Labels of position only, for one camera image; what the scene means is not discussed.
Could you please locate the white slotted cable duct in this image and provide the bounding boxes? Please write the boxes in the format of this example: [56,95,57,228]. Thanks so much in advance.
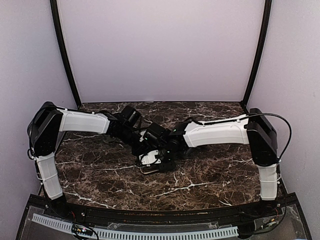
[31,213,239,240]

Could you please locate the left black frame post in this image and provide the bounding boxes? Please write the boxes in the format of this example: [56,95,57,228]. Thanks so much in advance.
[49,0,82,108]

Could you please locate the right black frame post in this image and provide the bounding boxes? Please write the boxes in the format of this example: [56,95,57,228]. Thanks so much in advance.
[240,0,272,109]

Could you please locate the grey glasses case green lining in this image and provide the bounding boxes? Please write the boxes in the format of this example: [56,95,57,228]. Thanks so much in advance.
[182,148,194,158]

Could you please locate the black frame post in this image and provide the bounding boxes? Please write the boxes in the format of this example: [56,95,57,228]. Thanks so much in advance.
[240,0,272,109]
[49,0,82,108]

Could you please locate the black glasses case cream lining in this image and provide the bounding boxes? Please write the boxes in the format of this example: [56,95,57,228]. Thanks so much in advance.
[139,164,160,175]

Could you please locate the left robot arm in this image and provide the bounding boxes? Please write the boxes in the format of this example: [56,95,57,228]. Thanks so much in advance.
[27,101,148,218]

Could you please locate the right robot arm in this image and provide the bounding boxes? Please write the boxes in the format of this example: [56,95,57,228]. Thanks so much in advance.
[137,108,284,217]

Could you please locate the black front rail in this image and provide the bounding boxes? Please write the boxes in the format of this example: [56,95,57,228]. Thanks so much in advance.
[27,193,298,226]

